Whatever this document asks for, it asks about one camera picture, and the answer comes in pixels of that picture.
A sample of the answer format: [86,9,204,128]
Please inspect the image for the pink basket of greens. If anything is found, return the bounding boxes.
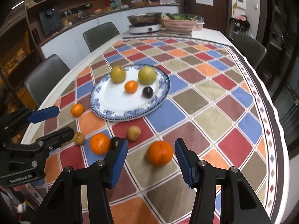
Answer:
[161,13,205,33]

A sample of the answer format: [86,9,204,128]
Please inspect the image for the far left grey chair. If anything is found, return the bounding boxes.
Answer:
[83,22,120,53]

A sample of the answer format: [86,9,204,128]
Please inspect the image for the brown kiwi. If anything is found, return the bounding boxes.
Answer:
[127,125,141,142]
[73,132,85,146]

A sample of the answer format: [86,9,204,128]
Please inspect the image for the right grey chair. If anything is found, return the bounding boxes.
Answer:
[232,32,267,69]

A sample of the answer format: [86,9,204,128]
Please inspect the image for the white induction cooker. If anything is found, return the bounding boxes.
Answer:
[129,24,161,34]

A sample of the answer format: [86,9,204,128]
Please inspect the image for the near left grey chair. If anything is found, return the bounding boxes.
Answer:
[24,54,70,107]

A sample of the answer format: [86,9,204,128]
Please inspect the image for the grey chair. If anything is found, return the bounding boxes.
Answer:
[232,32,267,69]
[24,54,70,107]
[83,22,120,53]

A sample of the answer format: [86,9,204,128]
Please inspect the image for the steel pan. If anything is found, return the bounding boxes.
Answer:
[127,12,163,26]

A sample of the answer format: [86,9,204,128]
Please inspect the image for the black water dispenser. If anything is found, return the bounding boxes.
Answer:
[39,7,63,35]

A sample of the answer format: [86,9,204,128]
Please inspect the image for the dark plum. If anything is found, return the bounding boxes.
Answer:
[142,86,154,99]

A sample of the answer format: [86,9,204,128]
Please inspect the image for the black glass sliding door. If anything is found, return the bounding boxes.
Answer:
[259,0,298,158]

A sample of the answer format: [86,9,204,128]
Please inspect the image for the white intercom panel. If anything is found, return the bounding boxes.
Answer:
[236,0,246,10]

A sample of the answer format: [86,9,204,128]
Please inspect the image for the blue white porcelain plate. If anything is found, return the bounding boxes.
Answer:
[90,64,171,122]

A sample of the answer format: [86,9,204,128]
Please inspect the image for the small orange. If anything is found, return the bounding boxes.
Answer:
[70,103,85,117]

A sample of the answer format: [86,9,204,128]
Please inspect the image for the green apple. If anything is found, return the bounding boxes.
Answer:
[138,66,157,85]
[110,66,127,83]

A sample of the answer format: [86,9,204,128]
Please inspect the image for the colourful checkered tablecloth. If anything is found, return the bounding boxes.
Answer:
[28,36,284,224]

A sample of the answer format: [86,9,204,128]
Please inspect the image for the dark wooden door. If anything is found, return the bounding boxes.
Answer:
[179,0,232,36]

